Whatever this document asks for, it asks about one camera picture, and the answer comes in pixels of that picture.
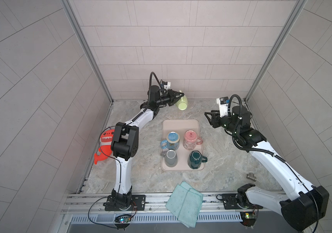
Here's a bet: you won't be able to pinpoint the grey mug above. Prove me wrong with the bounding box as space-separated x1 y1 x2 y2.
161 150 178 168

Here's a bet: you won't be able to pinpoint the circuit board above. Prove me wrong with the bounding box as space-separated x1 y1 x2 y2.
114 214 132 224
240 212 257 227

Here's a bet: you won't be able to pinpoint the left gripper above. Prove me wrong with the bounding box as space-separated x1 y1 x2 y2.
153 91 182 108

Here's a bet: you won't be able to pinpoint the left black cable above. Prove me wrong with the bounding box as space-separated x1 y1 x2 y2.
87 125 132 230

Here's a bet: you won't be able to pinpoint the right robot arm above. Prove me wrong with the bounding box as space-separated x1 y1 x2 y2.
204 94 330 232

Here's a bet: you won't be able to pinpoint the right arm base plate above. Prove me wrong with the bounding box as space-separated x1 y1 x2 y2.
218 193 263 210

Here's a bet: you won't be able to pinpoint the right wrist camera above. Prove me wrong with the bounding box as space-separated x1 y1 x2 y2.
216 97 230 117

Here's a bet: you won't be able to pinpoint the dark green mug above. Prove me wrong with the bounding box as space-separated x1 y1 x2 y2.
188 150 208 170

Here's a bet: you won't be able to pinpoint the small metal fitting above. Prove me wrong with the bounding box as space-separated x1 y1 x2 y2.
246 172 257 182

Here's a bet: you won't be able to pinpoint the pink ghost mug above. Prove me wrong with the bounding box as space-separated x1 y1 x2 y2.
183 130 203 150

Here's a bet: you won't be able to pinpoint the teal folded cloth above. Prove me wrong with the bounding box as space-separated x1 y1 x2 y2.
166 181 203 228

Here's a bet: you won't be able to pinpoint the red shark plush toy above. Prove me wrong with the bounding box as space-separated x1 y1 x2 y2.
94 129 115 165

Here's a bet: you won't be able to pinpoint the light green mug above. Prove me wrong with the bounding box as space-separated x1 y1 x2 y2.
176 95 188 111

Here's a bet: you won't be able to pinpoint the blue butterfly mug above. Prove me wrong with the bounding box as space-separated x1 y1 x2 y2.
160 132 180 150

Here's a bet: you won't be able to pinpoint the right circuit board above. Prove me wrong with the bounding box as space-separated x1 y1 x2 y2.
240 212 257 227

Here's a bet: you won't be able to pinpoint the beige tray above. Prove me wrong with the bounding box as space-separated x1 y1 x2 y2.
161 119 205 172

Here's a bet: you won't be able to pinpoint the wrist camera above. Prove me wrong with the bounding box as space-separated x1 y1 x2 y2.
216 97 230 117
160 80 171 91

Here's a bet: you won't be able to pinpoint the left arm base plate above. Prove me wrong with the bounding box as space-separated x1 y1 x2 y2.
103 194 146 211

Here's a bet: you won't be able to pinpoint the left circuit board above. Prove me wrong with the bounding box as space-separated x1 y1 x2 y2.
114 214 132 224

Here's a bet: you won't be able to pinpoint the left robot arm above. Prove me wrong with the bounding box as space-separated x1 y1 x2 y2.
103 71 184 211

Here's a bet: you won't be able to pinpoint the aluminium rail frame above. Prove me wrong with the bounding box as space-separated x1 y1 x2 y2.
61 186 300 217

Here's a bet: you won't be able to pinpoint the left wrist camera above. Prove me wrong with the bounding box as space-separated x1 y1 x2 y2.
160 80 171 91

